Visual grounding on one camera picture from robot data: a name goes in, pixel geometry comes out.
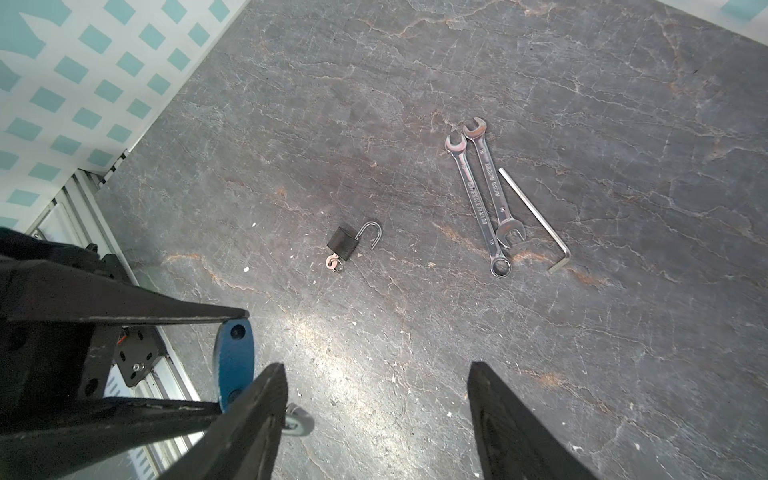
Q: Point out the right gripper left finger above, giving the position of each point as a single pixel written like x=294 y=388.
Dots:
x=244 y=441

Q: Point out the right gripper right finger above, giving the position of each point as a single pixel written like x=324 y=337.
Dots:
x=511 y=442

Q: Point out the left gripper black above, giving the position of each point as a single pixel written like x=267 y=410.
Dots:
x=63 y=328

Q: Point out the large blue padlock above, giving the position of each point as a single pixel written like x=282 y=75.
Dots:
x=233 y=360

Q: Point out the black padlock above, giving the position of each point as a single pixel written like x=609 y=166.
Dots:
x=343 y=243

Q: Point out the metal hex key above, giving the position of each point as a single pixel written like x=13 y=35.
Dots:
x=543 y=222

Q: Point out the longer silver wrench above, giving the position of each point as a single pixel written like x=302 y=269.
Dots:
x=498 y=263

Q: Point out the shorter silver wrench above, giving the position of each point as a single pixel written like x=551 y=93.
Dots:
x=506 y=222

